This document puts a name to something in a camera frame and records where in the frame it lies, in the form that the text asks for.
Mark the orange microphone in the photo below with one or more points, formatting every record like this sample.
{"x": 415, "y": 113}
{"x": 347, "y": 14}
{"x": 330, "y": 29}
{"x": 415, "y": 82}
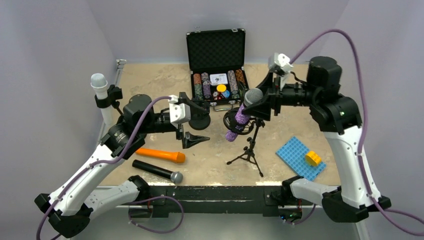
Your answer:
{"x": 175, "y": 157}

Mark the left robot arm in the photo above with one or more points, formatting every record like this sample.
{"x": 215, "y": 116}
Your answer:
{"x": 71, "y": 207}

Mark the yellow building brick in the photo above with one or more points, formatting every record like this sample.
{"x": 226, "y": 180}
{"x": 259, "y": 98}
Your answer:
{"x": 312, "y": 159}

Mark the black clip microphone stand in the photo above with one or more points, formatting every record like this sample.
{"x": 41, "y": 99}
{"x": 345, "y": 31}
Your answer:
{"x": 246, "y": 96}

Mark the black silver-mesh microphone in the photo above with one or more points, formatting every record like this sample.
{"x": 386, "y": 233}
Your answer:
{"x": 175, "y": 177}

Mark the black left microphone stand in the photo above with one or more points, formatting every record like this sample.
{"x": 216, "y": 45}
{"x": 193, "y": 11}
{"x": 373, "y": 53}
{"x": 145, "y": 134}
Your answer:
{"x": 114, "y": 94}

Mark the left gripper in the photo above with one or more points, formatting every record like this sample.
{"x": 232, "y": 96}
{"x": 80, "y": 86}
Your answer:
{"x": 189, "y": 139}

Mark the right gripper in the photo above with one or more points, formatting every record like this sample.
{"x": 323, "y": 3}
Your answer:
{"x": 263, "y": 109}

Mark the black shock-mount microphone stand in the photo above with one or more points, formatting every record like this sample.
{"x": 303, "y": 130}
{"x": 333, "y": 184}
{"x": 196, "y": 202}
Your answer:
{"x": 200, "y": 122}

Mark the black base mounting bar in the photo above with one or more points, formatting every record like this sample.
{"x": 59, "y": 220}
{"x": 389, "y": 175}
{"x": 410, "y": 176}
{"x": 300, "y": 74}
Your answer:
{"x": 268, "y": 201}

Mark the black poker chip case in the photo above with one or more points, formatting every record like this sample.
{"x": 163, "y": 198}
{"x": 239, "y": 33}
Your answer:
{"x": 217, "y": 64}

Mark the blue building baseplate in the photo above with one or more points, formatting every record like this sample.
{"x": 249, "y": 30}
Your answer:
{"x": 293, "y": 153}

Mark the white microphone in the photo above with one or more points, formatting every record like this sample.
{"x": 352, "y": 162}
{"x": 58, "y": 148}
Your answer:
{"x": 100, "y": 86}

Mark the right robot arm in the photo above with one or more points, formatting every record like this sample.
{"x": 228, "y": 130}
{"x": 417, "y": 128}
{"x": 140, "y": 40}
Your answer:
{"x": 339, "y": 119}

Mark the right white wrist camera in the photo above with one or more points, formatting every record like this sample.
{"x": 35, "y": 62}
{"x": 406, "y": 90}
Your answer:
{"x": 280, "y": 64}

